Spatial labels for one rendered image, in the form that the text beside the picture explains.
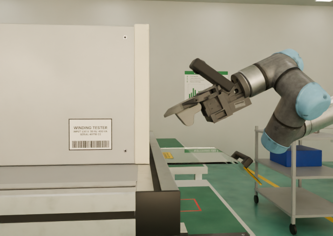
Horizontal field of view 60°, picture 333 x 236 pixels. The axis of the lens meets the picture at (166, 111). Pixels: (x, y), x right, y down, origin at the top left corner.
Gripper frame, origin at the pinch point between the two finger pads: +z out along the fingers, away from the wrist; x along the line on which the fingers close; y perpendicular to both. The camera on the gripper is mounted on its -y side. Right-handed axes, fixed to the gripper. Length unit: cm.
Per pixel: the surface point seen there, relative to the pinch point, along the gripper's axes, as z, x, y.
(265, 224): -57, 208, 158
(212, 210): -3, 50, 50
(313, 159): -137, 222, 127
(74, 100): 13.7, -28.5, -8.8
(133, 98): 5.8, -28.5, -5.6
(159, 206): 7.9, -42.4, 5.7
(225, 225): -4, 34, 50
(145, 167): 8.4, -31.1, 3.9
